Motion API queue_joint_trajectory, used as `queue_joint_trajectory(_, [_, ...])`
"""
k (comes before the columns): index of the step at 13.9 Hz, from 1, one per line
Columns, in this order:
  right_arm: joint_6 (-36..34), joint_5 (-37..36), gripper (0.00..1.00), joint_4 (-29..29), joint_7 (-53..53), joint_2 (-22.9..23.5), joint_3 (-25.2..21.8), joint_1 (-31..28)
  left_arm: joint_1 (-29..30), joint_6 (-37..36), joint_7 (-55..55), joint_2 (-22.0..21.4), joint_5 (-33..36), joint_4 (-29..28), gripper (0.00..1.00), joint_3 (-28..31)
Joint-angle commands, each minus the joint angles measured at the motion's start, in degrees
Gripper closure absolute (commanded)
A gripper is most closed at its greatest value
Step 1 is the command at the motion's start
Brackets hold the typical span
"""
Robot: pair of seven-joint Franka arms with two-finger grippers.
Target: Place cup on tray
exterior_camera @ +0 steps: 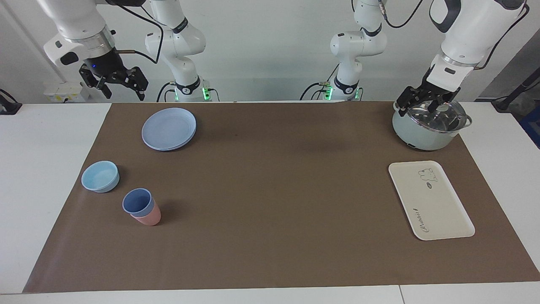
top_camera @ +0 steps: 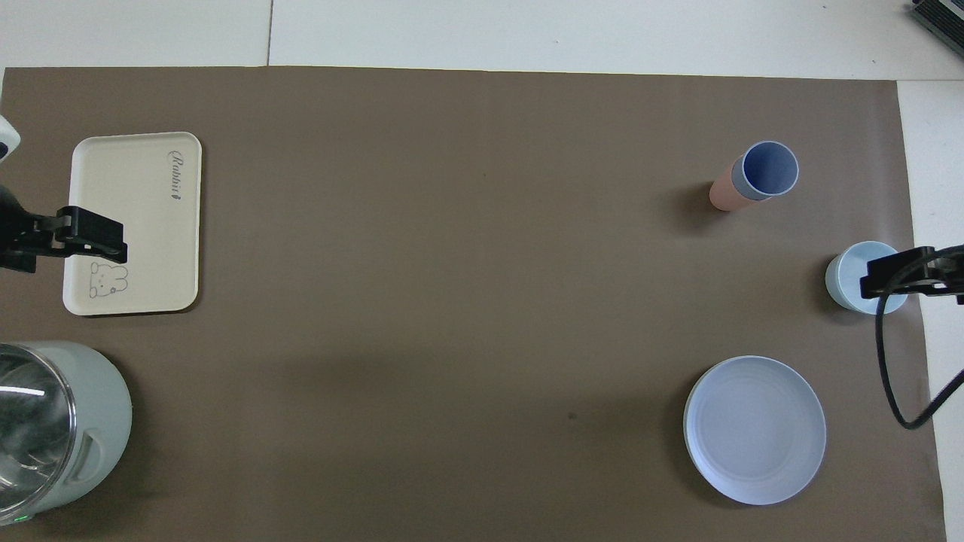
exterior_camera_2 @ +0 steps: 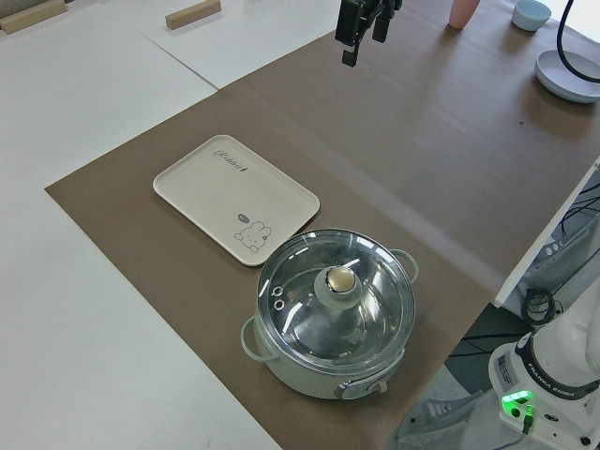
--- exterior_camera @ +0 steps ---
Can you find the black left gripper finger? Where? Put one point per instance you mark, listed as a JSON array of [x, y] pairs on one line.
[[407, 101], [443, 103]]

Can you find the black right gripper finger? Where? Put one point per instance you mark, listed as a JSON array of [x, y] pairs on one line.
[[138, 80], [101, 84]]

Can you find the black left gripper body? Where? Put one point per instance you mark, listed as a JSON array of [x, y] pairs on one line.
[[438, 90]]

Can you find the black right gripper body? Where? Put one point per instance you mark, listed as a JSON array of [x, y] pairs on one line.
[[105, 63]]

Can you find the blue plastic cup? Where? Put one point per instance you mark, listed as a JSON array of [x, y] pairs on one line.
[[137, 202]]

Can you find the pink plastic cup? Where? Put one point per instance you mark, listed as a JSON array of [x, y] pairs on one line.
[[149, 218]]

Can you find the cream rectangular tray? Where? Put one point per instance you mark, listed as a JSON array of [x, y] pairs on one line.
[[430, 202]]

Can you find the glass pot lid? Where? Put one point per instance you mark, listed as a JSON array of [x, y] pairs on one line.
[[438, 122]]

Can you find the pale green cooking pot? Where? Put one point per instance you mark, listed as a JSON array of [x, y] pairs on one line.
[[415, 137]]

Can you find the white power strip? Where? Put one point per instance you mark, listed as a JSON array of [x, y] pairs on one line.
[[63, 90]]

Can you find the blue plastic plate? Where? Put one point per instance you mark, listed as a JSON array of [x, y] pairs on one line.
[[168, 128]]

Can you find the black stand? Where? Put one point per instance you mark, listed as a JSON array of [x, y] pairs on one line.
[[512, 95]]

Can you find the blue box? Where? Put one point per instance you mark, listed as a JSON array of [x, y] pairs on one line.
[[532, 126]]

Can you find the light blue bowl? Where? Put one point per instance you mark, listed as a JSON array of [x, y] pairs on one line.
[[100, 177]]

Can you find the brown table mat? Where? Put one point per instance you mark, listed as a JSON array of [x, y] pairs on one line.
[[270, 202]]

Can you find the black clamp mount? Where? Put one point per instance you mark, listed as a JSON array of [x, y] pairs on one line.
[[8, 105]]

